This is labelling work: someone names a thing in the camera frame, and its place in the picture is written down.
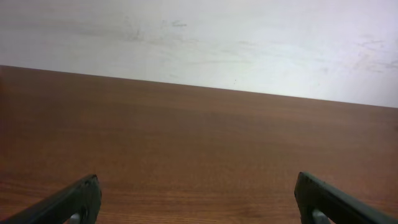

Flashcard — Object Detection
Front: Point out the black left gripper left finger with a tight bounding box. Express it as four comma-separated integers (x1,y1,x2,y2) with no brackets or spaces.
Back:
1,174,102,224

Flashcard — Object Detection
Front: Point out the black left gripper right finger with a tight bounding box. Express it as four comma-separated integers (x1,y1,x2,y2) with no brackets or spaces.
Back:
294,172,397,224

